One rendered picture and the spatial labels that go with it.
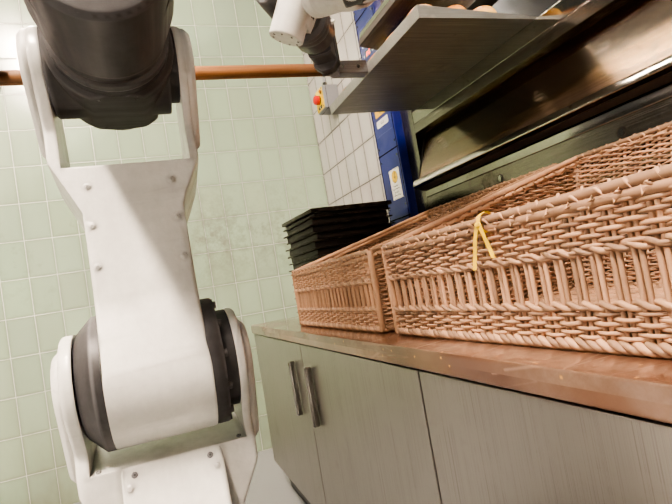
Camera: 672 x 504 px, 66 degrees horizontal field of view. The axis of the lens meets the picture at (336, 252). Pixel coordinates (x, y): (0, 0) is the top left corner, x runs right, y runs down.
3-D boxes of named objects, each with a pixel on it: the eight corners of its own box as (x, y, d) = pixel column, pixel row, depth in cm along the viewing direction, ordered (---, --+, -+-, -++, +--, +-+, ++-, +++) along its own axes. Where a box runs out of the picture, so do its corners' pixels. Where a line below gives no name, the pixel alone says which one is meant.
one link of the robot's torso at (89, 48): (189, 21, 42) (156, -183, 43) (6, 20, 38) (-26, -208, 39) (177, 133, 68) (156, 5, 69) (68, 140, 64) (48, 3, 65)
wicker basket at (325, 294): (446, 296, 160) (430, 209, 162) (590, 289, 108) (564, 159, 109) (296, 326, 144) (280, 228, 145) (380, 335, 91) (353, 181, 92)
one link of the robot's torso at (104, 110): (185, 90, 55) (169, -17, 55) (43, 95, 50) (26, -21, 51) (180, 130, 67) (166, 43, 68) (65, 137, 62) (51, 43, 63)
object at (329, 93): (333, 115, 230) (329, 93, 230) (341, 106, 220) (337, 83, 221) (317, 115, 227) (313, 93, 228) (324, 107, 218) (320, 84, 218)
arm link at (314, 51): (301, 26, 116) (281, 1, 104) (342, 13, 113) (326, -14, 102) (310, 80, 115) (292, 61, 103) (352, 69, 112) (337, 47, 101)
